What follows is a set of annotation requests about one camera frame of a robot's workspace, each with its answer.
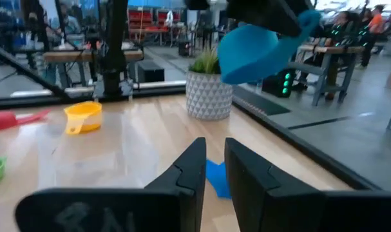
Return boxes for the red shelving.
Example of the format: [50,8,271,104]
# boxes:
[128,8,182,33]

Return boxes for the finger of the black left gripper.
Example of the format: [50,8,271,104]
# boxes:
[226,0,314,37]

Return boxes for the black box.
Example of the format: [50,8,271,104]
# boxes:
[137,60,166,84]

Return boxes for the wooden-top workbench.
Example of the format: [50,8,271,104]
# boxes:
[43,48,144,90]
[287,44,366,107]

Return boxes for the black aluminium frame rail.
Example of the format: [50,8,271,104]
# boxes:
[232,95,382,191]
[0,79,188,110]

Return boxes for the black diagonal frame brace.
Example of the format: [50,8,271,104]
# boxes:
[0,40,69,97]

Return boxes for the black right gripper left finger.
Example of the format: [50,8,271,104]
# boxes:
[14,137,207,232]

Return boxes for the large teal measuring cup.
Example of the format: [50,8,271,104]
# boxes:
[216,9,322,86]

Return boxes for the clear plastic basket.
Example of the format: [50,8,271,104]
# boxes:
[37,108,166,191]

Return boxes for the person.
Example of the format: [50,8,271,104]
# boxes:
[291,10,360,101]
[58,3,82,35]
[356,4,386,70]

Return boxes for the colourful measuring cups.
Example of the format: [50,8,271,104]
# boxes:
[0,108,52,132]

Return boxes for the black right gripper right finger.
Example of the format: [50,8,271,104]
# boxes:
[224,137,391,232]

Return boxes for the potted plant, white patterned pot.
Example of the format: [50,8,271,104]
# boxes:
[185,47,234,122]

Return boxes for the yellow measuring cup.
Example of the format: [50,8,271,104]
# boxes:
[63,101,104,135]

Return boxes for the black hazard-striped floor mat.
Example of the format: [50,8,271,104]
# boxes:
[233,85,292,117]

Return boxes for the black device with green lights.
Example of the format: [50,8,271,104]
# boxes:
[261,68,296,99]

